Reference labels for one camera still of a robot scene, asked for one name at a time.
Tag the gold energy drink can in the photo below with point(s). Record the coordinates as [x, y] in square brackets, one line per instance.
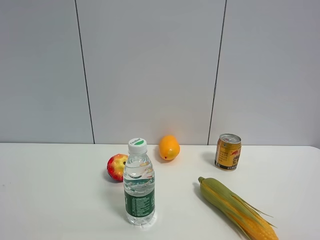
[228, 151]

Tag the orange toy mango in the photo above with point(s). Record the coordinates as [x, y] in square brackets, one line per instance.
[169, 148]

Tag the clear plastic water bottle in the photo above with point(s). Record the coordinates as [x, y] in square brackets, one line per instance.
[139, 183]

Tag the toy corn cob with husk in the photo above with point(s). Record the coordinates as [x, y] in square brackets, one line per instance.
[246, 217]

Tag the red yellow toy apple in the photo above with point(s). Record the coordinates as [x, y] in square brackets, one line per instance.
[116, 165]

